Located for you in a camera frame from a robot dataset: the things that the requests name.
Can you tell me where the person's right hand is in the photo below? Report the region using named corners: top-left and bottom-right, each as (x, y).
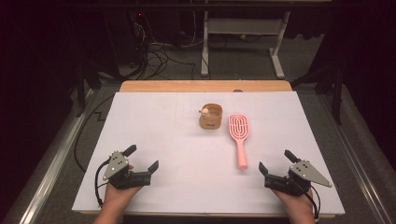
top-left (274, 189), bottom-right (314, 217)

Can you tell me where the person's left hand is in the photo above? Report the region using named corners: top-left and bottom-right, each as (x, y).
top-left (104, 183), bottom-right (143, 213)

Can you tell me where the white table cover sheet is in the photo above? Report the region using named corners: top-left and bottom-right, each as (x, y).
top-left (72, 91), bottom-right (346, 216)

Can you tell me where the white metal stand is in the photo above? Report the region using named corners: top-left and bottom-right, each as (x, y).
top-left (200, 10), bottom-right (291, 80)

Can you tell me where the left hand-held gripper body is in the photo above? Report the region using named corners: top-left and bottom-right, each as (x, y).
top-left (102, 151), bottom-right (152, 190)

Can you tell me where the black floor cable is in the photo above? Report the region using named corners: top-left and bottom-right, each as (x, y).
top-left (73, 94), bottom-right (116, 174)

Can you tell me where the tan sack-shaped holder with bear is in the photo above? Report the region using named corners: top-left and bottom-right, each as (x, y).
top-left (198, 103), bottom-right (224, 131)

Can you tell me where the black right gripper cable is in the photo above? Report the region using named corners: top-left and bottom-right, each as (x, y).
top-left (310, 184), bottom-right (321, 220)

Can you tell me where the metal floor rail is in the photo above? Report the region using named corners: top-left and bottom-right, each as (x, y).
top-left (17, 89), bottom-right (95, 224)
top-left (317, 92), bottom-right (396, 224)

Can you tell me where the pink hairbrush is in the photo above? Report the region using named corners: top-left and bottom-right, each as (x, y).
top-left (228, 114), bottom-right (250, 171)

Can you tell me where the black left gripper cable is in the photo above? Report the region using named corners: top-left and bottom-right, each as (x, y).
top-left (94, 158), bottom-right (112, 208)

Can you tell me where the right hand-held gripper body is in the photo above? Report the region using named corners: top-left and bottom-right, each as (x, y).
top-left (264, 160), bottom-right (333, 197)

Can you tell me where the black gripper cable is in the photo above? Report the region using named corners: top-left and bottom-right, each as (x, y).
top-left (310, 184), bottom-right (321, 220)
top-left (94, 158), bottom-right (112, 208)

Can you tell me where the dark stand leg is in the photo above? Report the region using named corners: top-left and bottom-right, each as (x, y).
top-left (75, 60), bottom-right (103, 119)
top-left (291, 60), bottom-right (344, 126)

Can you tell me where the tangle of floor cables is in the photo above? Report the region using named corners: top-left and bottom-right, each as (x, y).
top-left (129, 12), bottom-right (197, 81)

